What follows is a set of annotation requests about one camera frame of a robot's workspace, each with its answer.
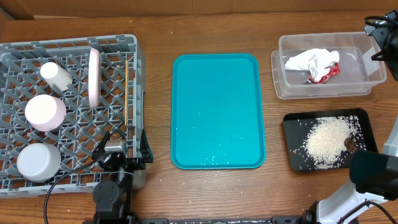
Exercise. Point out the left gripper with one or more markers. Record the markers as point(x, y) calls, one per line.
point(145, 152)

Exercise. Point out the scattered rice grains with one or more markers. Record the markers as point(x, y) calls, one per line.
point(329, 141)

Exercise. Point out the white paper cup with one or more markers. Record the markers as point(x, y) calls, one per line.
point(53, 74)

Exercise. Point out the small pink bowl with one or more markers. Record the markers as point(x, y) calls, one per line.
point(45, 112)

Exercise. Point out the black rectangular tray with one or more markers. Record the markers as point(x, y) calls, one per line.
point(298, 137)

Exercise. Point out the teal plastic serving tray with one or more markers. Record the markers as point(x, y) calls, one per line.
point(216, 112)

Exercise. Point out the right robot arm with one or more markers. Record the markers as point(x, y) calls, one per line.
point(372, 181)

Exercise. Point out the large pink plate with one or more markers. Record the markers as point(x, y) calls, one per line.
point(94, 78)

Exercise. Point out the grey plastic dish rack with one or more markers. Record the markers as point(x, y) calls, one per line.
point(83, 127)

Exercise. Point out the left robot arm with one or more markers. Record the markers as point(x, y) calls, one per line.
point(126, 174)

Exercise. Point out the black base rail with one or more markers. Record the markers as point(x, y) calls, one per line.
point(217, 221)

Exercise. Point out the grey small saucer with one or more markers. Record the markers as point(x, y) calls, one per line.
point(39, 162)

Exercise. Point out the red snack wrapper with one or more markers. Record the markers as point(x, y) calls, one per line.
point(333, 70)

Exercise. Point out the white napkin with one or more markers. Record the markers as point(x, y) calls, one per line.
point(316, 61)

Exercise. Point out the brown food scrap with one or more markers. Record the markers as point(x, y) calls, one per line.
point(350, 145)

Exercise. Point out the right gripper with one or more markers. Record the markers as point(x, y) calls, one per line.
point(380, 34)

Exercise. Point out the clear plastic waste bin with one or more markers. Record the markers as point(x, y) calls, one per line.
point(358, 72)

